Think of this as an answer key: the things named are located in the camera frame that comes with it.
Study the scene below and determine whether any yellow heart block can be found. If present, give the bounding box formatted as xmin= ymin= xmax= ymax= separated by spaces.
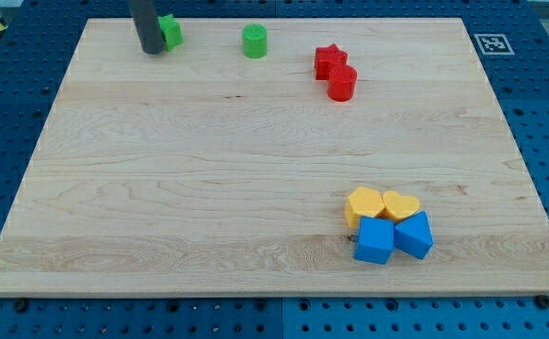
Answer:
xmin=381 ymin=190 xmax=421 ymax=223

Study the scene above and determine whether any light wooden board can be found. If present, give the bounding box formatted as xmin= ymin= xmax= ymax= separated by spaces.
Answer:
xmin=0 ymin=18 xmax=549 ymax=299

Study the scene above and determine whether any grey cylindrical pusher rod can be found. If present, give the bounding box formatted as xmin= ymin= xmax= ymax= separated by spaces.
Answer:
xmin=128 ymin=0 xmax=164 ymax=55

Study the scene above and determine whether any red star block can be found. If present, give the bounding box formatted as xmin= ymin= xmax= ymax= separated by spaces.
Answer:
xmin=314 ymin=43 xmax=348 ymax=80

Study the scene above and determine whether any green star block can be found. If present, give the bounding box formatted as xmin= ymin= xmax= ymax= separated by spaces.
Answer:
xmin=158 ymin=14 xmax=184 ymax=52

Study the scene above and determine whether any yellow pentagon block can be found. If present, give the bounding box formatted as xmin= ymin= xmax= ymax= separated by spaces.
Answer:
xmin=344 ymin=186 xmax=385 ymax=229

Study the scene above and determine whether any green cylinder block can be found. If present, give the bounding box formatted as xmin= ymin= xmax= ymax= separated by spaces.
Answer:
xmin=242 ymin=24 xmax=267 ymax=58

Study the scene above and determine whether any white fiducial marker tag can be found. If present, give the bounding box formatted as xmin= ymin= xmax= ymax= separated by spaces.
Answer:
xmin=474 ymin=33 xmax=514 ymax=56

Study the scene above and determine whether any blue triangle block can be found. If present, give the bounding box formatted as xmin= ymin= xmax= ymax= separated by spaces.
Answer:
xmin=395 ymin=211 xmax=434 ymax=259

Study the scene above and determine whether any red cylinder block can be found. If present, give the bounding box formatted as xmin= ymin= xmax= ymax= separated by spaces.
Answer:
xmin=327 ymin=65 xmax=358 ymax=102

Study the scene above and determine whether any blue cube block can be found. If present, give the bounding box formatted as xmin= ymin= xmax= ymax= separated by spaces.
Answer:
xmin=354 ymin=217 xmax=395 ymax=265

